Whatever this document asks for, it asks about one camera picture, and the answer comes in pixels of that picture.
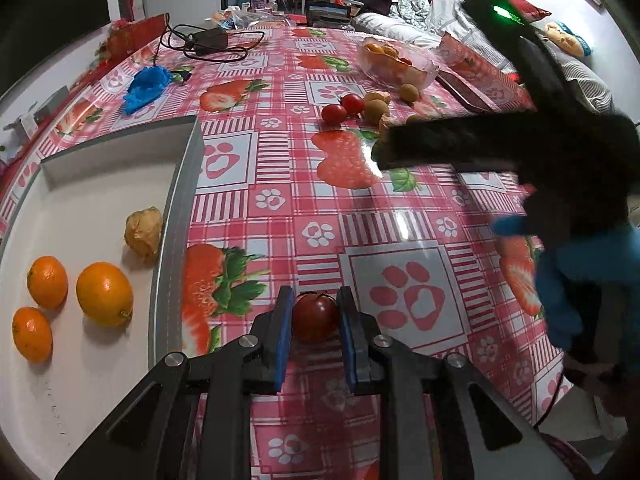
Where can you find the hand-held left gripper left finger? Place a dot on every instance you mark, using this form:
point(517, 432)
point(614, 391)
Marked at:
point(282, 340)

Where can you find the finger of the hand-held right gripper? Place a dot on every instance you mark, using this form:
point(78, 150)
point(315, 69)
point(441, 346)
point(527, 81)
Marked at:
point(450, 142)

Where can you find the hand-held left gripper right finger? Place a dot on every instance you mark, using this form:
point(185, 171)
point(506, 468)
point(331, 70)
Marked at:
point(352, 345)

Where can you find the red cherry tomato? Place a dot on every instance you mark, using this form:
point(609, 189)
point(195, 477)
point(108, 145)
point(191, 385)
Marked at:
point(352, 104)
point(406, 61)
point(333, 114)
point(315, 317)

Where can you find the round brown longan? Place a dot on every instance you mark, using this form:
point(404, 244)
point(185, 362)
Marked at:
point(376, 111)
point(409, 92)

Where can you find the clear glass bowl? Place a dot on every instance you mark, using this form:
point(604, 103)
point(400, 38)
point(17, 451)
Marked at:
point(420, 72)

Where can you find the white shallow cardboard box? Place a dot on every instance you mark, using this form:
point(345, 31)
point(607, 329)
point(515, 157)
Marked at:
point(75, 210)

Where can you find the person's right hand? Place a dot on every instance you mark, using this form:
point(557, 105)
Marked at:
point(575, 280)

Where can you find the grey striped sofa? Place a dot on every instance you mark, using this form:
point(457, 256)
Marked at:
point(450, 20)

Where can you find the plush dog pillow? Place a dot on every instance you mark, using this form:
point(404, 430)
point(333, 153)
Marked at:
point(567, 37)

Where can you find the red checked strawberry tablecloth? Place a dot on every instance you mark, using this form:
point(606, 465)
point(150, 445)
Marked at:
point(300, 200)

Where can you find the patterned crumpled blanket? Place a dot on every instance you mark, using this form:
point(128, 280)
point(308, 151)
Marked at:
point(412, 2)

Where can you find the red embroidered pillow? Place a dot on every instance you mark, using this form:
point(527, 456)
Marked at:
point(532, 10)

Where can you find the black rectangular box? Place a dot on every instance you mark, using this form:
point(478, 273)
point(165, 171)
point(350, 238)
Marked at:
point(327, 12)

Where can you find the clear plastic bag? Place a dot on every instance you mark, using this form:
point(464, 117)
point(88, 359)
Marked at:
point(240, 16)

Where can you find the black power adapter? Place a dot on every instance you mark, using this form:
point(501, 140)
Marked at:
point(210, 40)

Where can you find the crumpled blue glove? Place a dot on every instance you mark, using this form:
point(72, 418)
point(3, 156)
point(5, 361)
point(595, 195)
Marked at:
point(145, 87)

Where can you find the small grey box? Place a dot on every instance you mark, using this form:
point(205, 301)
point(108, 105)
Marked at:
point(55, 102)

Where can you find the red gift box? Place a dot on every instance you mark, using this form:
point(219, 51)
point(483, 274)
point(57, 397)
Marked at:
point(137, 35)

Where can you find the small white box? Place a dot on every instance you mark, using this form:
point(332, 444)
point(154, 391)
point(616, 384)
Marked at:
point(22, 127)

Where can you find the black flat television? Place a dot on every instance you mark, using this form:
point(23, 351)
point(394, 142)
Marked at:
point(50, 15)

